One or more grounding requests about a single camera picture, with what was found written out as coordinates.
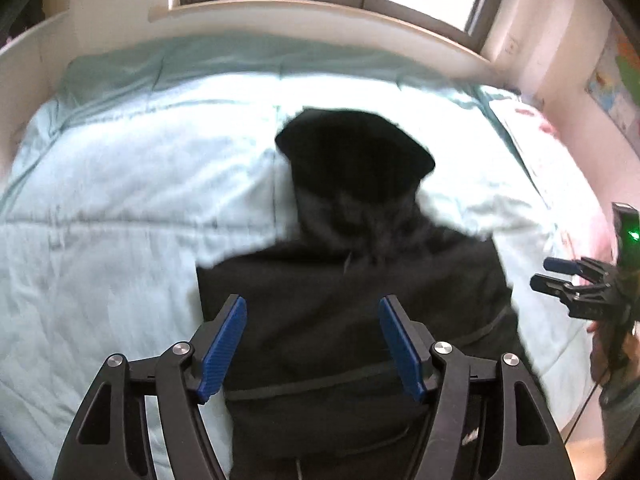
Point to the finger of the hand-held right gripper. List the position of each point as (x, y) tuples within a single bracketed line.
[(547, 284), (562, 264)]

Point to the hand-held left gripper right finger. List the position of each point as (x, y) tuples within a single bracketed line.
[(400, 345)]

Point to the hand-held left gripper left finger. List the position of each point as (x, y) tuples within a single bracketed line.
[(225, 340)]

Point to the black hoodie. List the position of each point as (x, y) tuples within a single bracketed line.
[(350, 285)]

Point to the person's right forearm grey sleeve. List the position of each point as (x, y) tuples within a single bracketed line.
[(622, 420)]

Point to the person's right hand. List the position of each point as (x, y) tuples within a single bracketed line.
[(597, 355)]

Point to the pink printed bed sheet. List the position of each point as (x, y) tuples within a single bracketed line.
[(565, 185)]

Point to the light blue quilt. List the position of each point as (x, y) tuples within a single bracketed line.
[(125, 210)]

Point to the colourful wall poster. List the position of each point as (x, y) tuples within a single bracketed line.
[(617, 80)]

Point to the white bed frame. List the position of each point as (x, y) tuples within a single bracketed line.
[(30, 75)]

